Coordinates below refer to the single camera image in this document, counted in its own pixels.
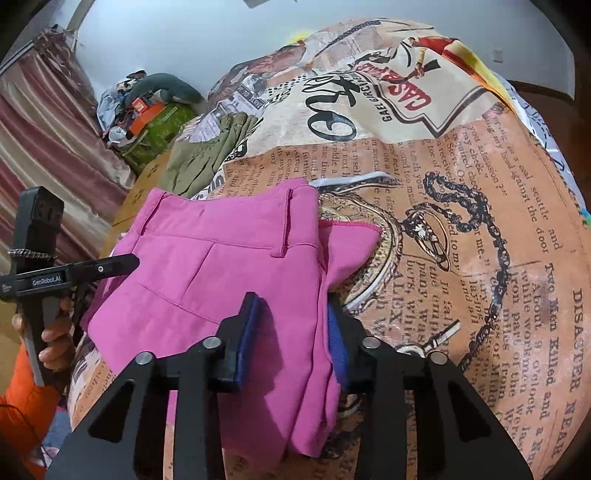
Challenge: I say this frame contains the pink pants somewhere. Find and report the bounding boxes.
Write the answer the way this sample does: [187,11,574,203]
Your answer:
[82,179,380,469]

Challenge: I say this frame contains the orange sleeve left forearm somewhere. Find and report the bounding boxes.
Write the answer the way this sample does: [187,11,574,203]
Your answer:
[1,345,61,479]

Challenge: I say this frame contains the person left hand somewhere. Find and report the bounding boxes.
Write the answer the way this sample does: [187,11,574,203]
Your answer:
[12,298,74,376]

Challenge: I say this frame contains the brown cardboard box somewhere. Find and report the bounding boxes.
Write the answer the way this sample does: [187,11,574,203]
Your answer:
[100,151,170,258]

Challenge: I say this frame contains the olive green folded garment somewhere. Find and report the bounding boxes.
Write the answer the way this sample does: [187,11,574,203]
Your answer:
[158,112,260,198]

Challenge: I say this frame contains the green patterned bag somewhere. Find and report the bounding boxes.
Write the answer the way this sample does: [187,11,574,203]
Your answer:
[118,102,195,175]

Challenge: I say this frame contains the striped pink curtain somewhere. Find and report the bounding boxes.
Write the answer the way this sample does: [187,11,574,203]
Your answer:
[1,28,135,263]

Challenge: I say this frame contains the orange box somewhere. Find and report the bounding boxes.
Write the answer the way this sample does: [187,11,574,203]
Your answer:
[129,98,165,136]

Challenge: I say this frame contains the newspaper print bed blanket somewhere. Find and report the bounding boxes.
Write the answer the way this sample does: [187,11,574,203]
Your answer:
[68,18,590,479]

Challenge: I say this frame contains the grey plush toy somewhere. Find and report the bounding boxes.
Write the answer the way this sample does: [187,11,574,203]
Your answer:
[124,73,202,108]

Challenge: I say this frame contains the yellow pillow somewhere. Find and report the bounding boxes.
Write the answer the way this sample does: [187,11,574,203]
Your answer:
[288,30,314,44]

